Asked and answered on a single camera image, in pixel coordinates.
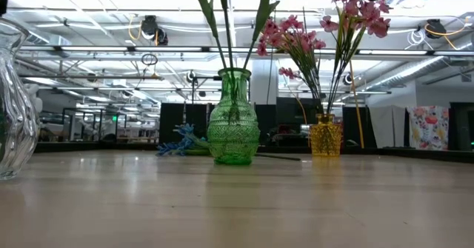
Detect floral patterned cloth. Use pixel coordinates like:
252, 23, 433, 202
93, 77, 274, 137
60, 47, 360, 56
407, 105, 450, 152

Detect black partition panel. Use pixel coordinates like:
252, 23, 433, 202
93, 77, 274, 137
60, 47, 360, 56
158, 102, 209, 145
448, 101, 474, 152
342, 106, 368, 149
254, 96, 323, 147

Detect yellow cable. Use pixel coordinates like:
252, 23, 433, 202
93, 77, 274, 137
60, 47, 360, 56
347, 59, 366, 150

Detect yellow glass vase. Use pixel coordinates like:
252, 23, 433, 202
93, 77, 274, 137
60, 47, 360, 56
309, 113, 344, 158

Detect green stems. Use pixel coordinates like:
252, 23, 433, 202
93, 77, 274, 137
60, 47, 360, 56
242, 0, 281, 70

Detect long ceiling light bar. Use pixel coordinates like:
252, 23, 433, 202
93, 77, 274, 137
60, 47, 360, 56
18, 44, 474, 57

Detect white partition panel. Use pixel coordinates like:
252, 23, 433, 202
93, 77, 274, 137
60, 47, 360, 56
368, 105, 408, 150

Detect black ceiling cable reel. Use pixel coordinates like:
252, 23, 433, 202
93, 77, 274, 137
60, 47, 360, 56
424, 18, 448, 40
140, 15, 170, 46

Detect white artificial tulip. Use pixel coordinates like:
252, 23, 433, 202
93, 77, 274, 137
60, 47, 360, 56
187, 0, 227, 70
216, 0, 236, 71

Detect clear glass vase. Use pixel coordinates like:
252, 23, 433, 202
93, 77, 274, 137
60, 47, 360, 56
0, 16, 41, 181

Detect green glass vase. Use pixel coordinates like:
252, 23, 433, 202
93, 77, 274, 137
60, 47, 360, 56
206, 67, 261, 166

